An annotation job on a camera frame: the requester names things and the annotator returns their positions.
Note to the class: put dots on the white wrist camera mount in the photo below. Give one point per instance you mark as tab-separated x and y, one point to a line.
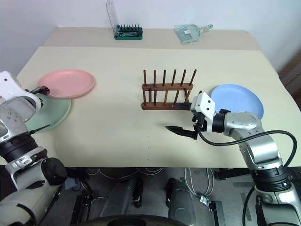
204	103
11	88

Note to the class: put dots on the pink round plate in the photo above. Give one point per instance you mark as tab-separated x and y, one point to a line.
68	82

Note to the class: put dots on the black table frame bar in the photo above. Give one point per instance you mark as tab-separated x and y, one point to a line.
232	173

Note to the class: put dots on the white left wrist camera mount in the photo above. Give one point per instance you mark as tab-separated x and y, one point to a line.
11	88

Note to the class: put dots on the metal floor bracket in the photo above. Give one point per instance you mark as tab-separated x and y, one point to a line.
212	207

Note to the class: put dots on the blue round plate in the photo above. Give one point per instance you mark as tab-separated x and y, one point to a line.
237	99

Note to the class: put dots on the wooden dish rack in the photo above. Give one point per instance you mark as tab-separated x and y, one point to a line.
164	87

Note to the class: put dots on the black floor bracket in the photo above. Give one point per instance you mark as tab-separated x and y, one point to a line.
82	208

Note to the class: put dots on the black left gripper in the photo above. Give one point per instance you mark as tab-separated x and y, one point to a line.
41	101

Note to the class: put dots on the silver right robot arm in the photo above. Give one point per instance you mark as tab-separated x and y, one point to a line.
261	146

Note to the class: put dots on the dark grey rounded housing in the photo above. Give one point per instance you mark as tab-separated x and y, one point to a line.
122	197
179	200

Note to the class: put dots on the green screwdriver bit set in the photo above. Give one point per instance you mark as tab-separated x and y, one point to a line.
129	33

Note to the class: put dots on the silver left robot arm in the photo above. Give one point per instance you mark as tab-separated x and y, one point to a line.
16	117

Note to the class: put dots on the green dustpan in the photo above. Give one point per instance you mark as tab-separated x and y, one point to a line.
188	33

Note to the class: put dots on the cream table cover sheet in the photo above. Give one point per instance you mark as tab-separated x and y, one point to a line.
117	131

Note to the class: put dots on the green round plate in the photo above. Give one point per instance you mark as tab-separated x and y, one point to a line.
56	110

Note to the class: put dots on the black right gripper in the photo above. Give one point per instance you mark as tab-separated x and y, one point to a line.
199	122

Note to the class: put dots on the clear plastic case lid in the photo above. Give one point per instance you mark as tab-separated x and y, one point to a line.
112	11

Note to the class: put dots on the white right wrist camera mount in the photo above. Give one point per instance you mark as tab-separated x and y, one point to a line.
204	103

